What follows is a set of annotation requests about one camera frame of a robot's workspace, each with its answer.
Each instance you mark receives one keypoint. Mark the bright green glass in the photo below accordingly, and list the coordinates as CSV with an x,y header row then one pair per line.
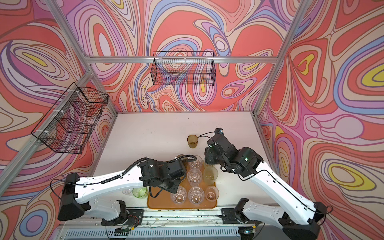
x,y
140,193

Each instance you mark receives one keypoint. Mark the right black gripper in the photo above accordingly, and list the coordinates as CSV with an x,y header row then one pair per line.
x,y
209,156

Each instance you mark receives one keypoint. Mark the back black wire basket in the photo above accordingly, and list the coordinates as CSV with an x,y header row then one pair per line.
x,y
183,68

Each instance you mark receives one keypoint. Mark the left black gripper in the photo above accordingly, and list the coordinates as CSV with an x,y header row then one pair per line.
x,y
175,189

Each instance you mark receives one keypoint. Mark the brown plastic tray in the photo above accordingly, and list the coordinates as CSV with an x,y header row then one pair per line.
x,y
164,202

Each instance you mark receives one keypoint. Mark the left black wire basket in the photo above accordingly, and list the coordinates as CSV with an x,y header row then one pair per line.
x,y
73,121

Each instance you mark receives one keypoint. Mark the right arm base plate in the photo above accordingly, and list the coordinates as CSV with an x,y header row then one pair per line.
x,y
230,216

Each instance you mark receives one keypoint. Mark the black wire basket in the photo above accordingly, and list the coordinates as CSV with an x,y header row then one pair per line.
x,y
73,121
183,68

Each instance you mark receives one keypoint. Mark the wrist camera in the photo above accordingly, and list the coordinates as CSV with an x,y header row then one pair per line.
x,y
176,169
220,143

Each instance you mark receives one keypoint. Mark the brown glass back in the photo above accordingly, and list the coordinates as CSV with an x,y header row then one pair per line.
x,y
192,141

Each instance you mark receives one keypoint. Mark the tall pale green glass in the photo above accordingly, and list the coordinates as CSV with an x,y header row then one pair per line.
x,y
210,175

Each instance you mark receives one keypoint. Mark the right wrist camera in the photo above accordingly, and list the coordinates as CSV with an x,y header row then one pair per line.
x,y
220,143

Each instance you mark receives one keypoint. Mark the pink glass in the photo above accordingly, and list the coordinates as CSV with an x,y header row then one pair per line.
x,y
212,193

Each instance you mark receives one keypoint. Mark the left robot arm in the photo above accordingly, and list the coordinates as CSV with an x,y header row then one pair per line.
x,y
82,195

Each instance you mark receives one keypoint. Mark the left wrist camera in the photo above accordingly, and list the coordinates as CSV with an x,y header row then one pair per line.
x,y
176,169

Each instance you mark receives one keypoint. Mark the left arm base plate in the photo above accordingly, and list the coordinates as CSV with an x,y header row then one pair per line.
x,y
132,217

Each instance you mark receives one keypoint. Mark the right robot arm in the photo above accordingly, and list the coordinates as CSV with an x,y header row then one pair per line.
x,y
295,215

